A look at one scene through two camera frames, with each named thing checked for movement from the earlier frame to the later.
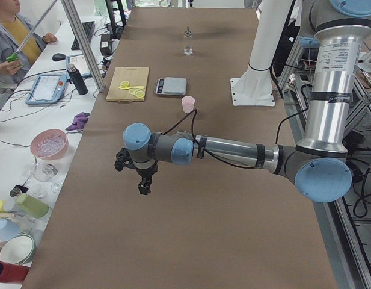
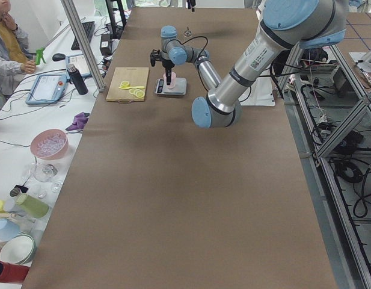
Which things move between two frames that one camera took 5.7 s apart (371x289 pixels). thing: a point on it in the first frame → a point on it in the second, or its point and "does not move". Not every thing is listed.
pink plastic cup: [188, 103] → [173, 80]
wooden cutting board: [135, 76] does not move
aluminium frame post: [86, 50] does not move
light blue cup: [5, 229] does not move
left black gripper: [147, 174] → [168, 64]
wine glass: [45, 173] does not move
